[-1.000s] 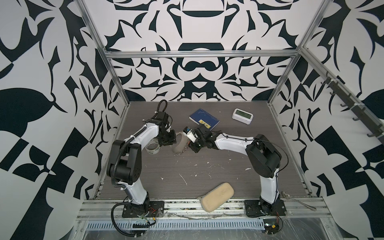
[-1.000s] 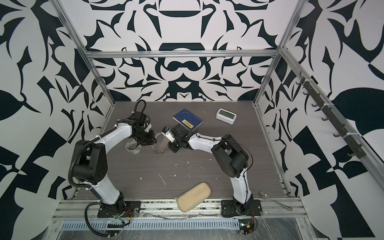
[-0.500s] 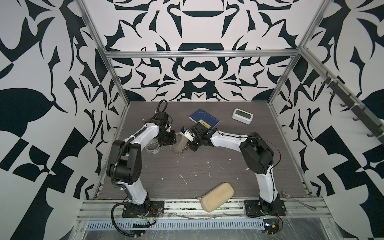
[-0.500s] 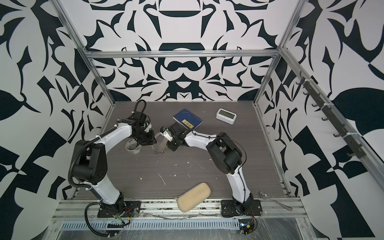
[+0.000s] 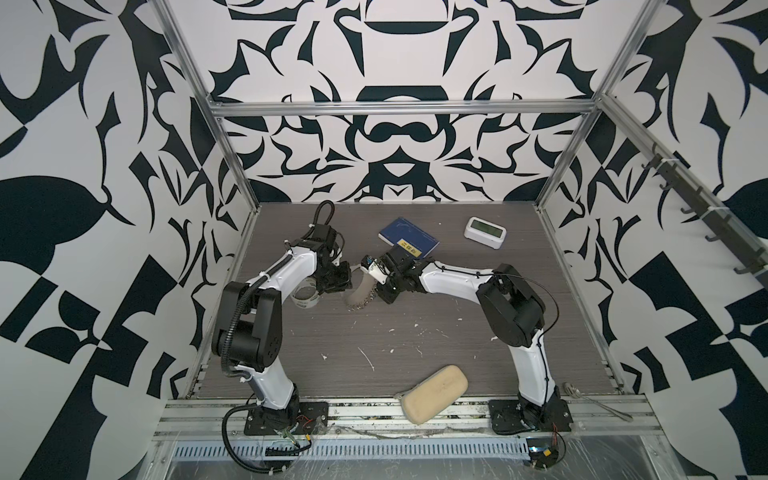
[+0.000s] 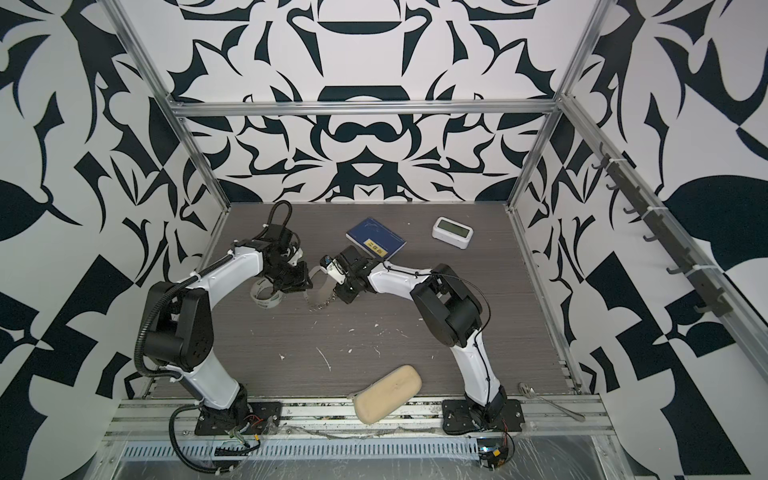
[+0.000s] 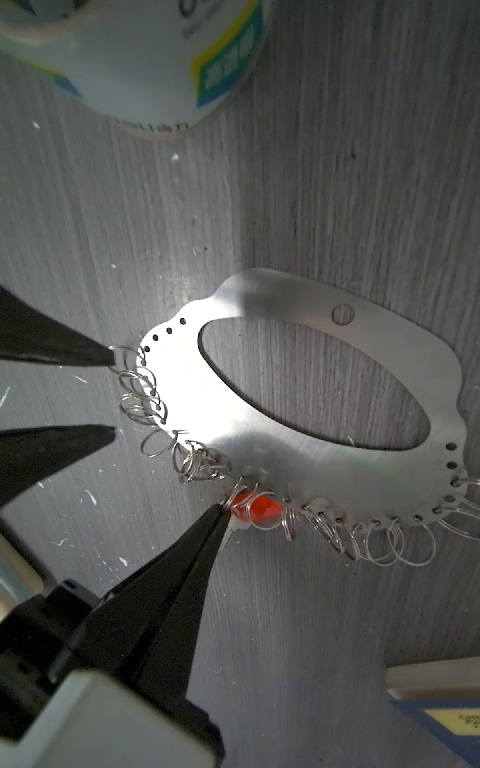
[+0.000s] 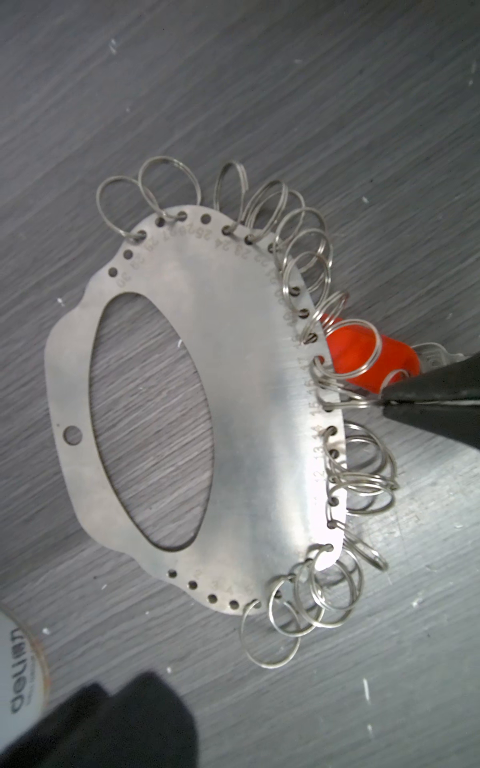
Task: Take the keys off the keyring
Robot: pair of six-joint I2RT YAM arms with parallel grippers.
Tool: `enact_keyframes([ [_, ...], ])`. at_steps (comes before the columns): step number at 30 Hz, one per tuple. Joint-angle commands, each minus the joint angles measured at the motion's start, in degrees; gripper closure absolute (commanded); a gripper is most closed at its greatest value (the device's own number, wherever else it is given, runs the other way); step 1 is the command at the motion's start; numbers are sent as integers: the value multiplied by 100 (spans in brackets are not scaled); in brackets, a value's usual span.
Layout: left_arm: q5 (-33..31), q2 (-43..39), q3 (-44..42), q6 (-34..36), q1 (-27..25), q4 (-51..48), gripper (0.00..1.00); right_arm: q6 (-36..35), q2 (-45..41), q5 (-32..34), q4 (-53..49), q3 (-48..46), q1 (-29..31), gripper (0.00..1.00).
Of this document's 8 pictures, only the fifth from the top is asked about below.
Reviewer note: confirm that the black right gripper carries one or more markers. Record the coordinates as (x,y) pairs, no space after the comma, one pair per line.
(384,295)

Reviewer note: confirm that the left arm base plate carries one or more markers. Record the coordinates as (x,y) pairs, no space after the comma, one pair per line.
(302,418)

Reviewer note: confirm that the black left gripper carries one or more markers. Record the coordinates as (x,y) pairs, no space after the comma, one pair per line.
(345,280)

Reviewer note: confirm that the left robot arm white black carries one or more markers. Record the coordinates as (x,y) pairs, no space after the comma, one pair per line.
(248,332)

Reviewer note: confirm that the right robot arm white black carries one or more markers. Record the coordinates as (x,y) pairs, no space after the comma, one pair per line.
(511,307)

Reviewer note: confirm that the white cable duct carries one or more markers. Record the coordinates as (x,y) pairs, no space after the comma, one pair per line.
(360,449)

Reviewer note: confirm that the small circuit board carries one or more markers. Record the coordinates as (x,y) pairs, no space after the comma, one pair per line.
(545,453)

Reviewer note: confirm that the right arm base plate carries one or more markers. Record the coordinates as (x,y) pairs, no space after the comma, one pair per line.
(510,417)

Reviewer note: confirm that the wall hook rail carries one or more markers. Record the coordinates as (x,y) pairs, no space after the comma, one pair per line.
(700,203)

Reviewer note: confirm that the blue notebook yellow label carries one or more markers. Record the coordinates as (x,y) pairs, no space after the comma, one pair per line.
(408,236)

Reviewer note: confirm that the white digital clock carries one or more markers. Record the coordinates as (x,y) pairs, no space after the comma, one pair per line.
(485,233)

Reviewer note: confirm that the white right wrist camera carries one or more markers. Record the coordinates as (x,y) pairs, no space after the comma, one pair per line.
(374,268)

